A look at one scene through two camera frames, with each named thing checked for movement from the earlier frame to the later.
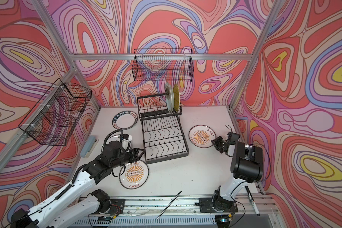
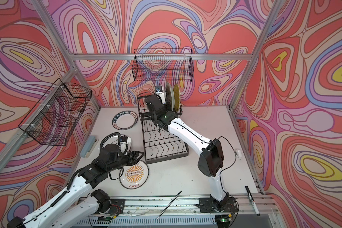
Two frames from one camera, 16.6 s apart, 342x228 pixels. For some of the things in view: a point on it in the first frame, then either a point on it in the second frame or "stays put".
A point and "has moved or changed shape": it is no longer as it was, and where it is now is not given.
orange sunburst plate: x=134 y=175 stays put
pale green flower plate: x=169 y=97 stays put
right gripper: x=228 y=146 → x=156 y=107
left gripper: x=135 y=157 stays put
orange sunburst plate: x=201 y=136 has moved or changed shape
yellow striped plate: x=176 y=97 stays put
